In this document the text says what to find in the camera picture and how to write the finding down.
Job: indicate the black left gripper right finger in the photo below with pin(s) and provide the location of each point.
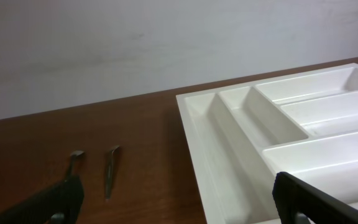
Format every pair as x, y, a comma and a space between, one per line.
299, 202

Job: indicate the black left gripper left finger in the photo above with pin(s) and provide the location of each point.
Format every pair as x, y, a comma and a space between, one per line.
58, 203

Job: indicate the small metal spoon left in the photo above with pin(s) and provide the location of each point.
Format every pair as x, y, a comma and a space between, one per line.
73, 156

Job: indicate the small metal spoon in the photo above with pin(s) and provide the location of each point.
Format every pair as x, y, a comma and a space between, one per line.
73, 156
109, 172

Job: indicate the small metal spoon right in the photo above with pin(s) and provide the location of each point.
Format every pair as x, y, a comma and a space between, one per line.
109, 172

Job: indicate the white plastic cutlery tray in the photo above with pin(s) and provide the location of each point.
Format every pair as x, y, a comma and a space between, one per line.
241, 136

